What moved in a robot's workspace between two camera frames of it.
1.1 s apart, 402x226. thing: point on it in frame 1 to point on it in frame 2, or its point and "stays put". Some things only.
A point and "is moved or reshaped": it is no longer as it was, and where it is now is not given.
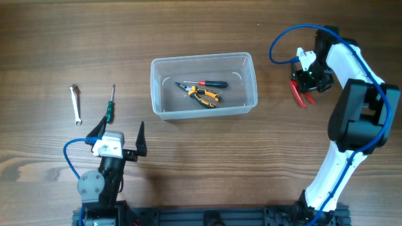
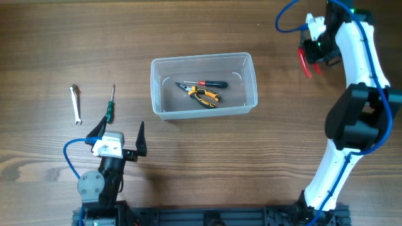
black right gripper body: x=316 y=77 to x=323 y=47
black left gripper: x=131 y=154 stays put
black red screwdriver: x=220 y=84 stays put
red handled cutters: x=294 y=85 is moved or reshaped
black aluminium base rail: x=169 y=215 stays put
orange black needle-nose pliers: x=193 y=90 stays put
